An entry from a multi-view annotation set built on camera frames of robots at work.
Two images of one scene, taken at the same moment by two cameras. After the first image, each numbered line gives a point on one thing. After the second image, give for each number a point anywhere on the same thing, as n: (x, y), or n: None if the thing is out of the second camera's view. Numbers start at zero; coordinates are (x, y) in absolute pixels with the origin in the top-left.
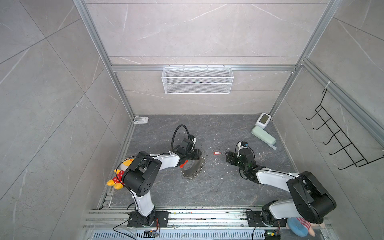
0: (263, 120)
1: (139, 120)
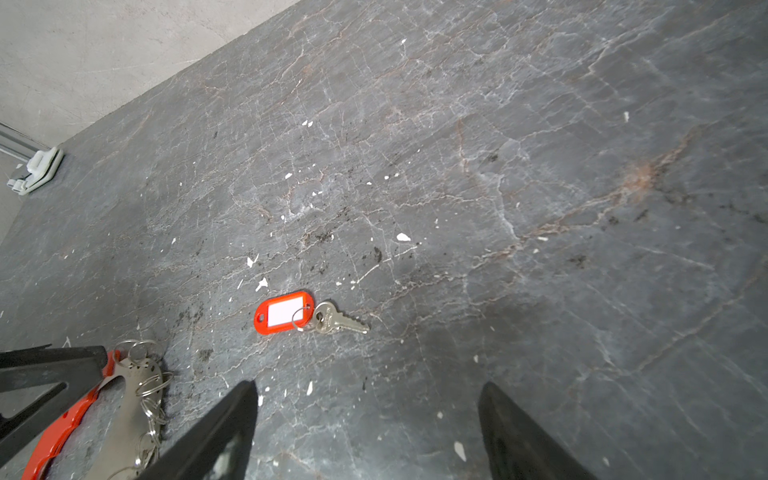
0: None
1: (42, 165)
